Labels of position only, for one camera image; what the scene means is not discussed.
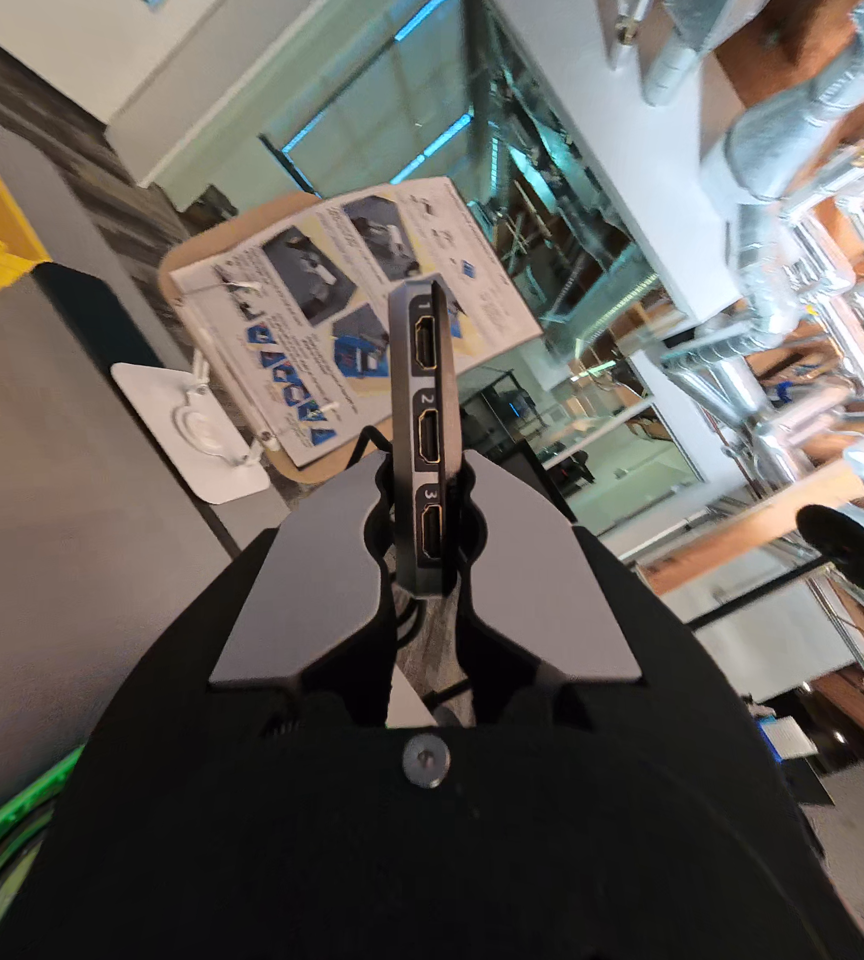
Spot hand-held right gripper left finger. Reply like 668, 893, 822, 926
210, 458, 403, 694

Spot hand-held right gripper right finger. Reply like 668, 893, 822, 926
455, 450, 643, 685

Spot dark grey usb hub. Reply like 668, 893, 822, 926
387, 278, 490, 601

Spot black shelving unit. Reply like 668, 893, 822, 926
462, 368, 703, 519

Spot white stand base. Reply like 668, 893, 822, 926
110, 360, 275, 505

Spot instruction sheet on wooden board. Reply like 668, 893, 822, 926
159, 177, 545, 481

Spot black sign stand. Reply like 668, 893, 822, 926
687, 503, 864, 634

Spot dark flat mat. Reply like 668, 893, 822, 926
35, 263, 253, 556

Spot silver ventilation ducts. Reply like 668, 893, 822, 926
612, 0, 864, 504

